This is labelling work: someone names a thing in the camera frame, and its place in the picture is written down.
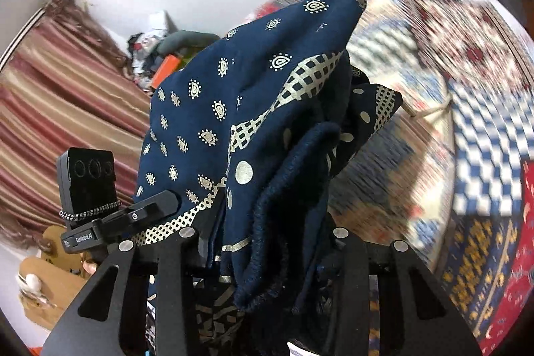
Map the tan wooden object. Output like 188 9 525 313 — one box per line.
19 225 96 332

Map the striped red curtain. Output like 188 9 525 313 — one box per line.
0 0 153 248

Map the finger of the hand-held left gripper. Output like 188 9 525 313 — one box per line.
100 190 182 246

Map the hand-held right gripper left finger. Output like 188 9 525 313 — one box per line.
31 227 209 356

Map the pile of cluttered papers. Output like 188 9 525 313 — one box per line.
125 12 180 83

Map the patchwork bedspread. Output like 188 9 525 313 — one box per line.
259 0 534 356

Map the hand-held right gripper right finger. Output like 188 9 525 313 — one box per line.
321 214 485 356

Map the navy patterned hoodie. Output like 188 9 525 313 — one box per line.
133 0 453 356

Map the orange and green box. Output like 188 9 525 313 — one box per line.
150 55 186 90

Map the grey-green cushion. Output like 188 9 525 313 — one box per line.
161 30 218 54

